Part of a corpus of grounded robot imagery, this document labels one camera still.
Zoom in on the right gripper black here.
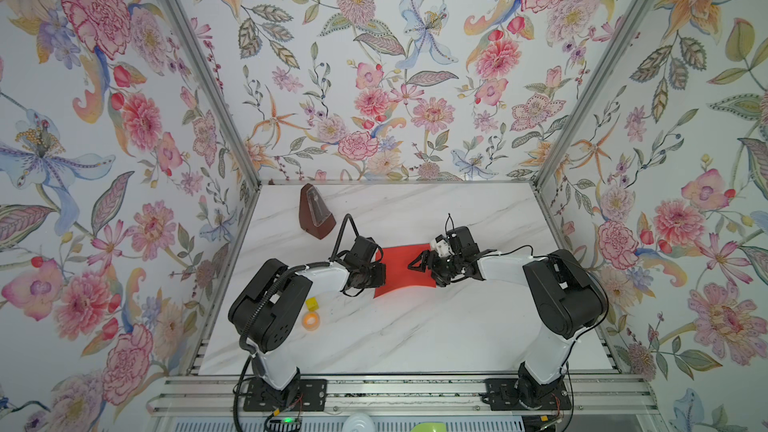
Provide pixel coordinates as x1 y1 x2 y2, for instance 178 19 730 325
408 250 463 286

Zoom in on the red square paper sheet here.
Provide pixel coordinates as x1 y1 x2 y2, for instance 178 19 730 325
374 244 436 298

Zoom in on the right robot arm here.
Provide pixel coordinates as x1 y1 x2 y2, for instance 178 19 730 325
408 226 608 386

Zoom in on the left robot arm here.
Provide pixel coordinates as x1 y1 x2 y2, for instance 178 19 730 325
228 236 386 392

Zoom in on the yellow block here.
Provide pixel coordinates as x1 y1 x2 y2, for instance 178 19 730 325
305 297 319 312

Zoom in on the brown wooden metronome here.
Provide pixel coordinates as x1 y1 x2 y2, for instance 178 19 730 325
298 184 336 240

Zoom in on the white round object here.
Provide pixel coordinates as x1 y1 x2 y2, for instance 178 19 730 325
342 412 377 432

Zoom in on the green object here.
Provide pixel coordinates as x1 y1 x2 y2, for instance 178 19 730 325
410 422 447 432

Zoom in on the black corrugated cable left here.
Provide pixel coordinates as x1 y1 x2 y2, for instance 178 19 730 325
232 213 364 432

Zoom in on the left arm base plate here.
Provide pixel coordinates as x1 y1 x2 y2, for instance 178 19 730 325
239 378 328 412

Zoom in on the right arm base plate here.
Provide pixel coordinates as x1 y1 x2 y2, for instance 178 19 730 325
480 378 572 411

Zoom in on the aluminium front rail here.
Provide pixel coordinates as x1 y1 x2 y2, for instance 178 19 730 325
147 371 659 417

